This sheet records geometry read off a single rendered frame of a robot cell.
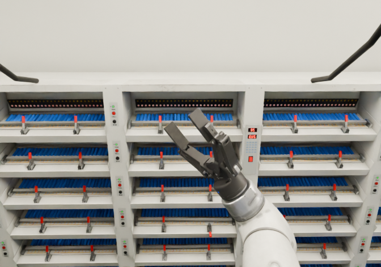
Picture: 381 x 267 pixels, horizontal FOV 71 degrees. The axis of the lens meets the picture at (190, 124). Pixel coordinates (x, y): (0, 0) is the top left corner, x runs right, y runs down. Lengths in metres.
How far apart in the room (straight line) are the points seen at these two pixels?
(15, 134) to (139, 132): 0.64
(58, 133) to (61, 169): 0.20
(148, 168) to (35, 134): 0.60
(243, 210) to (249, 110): 0.80
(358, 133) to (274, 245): 1.14
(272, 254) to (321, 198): 1.20
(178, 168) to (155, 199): 0.24
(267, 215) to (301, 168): 0.95
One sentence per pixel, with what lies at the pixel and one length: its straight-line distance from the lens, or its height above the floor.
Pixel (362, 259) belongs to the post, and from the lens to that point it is 2.07.
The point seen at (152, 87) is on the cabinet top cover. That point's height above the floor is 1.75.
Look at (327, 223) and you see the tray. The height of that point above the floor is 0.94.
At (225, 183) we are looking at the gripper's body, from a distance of 0.62.
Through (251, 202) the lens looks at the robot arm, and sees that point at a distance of 0.63.
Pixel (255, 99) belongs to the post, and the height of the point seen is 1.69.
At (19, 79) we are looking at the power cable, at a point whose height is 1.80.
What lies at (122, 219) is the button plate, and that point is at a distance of 1.64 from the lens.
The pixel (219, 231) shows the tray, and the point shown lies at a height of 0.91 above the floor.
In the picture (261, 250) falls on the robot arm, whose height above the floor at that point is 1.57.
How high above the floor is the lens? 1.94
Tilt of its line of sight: 16 degrees down
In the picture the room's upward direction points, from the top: straight up
